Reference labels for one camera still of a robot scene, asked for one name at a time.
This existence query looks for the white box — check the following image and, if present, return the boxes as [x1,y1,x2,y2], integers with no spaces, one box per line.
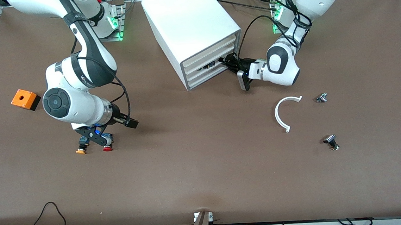
[185,55,238,85]

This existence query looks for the red mushroom push button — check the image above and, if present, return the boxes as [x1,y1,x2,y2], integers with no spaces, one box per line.
[101,133,115,152]

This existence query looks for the yellow mushroom push button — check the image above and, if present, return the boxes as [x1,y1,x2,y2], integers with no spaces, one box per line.
[75,136,91,155]

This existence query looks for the white drawer cabinet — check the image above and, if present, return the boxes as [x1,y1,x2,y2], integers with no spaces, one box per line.
[141,0,246,94]

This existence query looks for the lower small metal part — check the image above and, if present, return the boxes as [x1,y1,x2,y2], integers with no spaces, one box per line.
[322,134,340,152]

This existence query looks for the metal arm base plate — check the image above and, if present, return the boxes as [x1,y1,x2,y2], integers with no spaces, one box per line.
[270,0,289,34]
[103,0,128,43]

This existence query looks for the white semicircular plastic bracket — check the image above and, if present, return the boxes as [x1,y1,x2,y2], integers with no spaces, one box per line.
[274,95,305,134]

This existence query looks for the orange button enclosure box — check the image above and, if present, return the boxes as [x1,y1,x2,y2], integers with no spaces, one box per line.
[10,88,42,113]

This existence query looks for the black looped cable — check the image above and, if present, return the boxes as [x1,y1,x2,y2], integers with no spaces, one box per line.
[27,201,67,225]

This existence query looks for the white mounting bracket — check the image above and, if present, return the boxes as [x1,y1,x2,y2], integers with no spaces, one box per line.
[193,212,214,222]

